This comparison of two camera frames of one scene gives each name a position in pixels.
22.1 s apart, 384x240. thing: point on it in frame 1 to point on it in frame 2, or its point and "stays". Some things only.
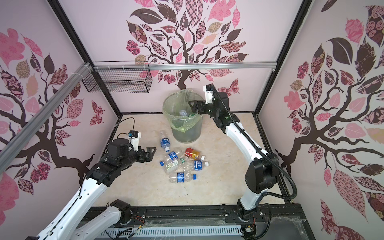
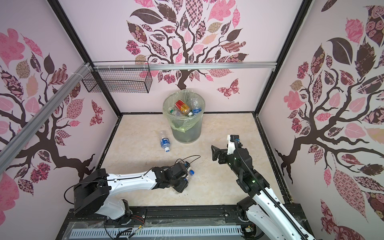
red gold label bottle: (193, 154) to (182, 107)
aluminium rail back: (178, 66) stays
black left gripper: (149, 155) to (183, 185)
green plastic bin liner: (177, 107) stays
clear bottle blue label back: (165, 142) stays
